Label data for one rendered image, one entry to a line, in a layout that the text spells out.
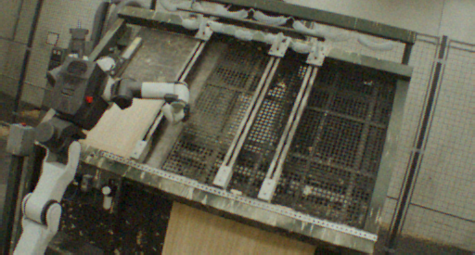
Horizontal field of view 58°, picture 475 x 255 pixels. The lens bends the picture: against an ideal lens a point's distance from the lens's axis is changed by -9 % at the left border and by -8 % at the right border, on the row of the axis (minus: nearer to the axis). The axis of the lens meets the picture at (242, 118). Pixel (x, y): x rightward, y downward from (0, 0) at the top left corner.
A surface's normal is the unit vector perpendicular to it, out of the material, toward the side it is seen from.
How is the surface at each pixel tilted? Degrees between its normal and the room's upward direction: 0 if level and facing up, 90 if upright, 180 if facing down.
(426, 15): 90
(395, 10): 90
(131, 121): 52
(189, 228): 90
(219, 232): 90
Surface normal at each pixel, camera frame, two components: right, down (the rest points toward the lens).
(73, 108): -0.23, -0.14
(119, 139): -0.06, -0.60
